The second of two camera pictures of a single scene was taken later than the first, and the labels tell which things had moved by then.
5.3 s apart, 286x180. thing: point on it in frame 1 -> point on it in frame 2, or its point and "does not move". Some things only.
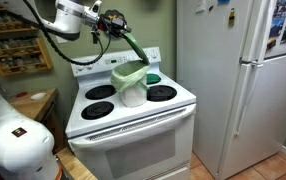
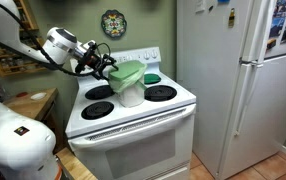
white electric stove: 107,141 does not move
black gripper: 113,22 -> 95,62
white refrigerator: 243,62 does not move
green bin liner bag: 129,74 does not move
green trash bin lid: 137,47 -> 128,71
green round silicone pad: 152,78 does not move
